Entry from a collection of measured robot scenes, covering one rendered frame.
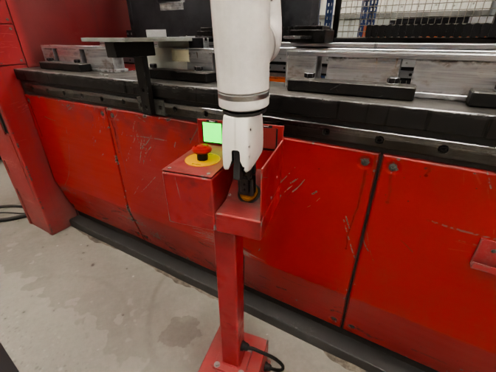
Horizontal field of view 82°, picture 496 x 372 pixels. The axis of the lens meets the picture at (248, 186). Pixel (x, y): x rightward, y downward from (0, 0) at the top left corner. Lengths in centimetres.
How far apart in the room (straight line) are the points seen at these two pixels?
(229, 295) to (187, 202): 30
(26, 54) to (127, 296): 120
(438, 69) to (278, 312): 94
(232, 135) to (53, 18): 149
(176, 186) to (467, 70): 65
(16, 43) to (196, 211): 137
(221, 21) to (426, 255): 68
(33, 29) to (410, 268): 179
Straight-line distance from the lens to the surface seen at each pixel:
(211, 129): 65
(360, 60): 81
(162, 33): 102
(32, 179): 183
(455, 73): 80
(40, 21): 182
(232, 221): 54
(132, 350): 125
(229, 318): 84
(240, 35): 43
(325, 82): 77
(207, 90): 86
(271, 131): 60
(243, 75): 44
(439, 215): 77
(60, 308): 151
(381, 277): 89
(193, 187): 54
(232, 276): 71
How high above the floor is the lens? 100
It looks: 28 degrees down
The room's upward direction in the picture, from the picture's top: straight up
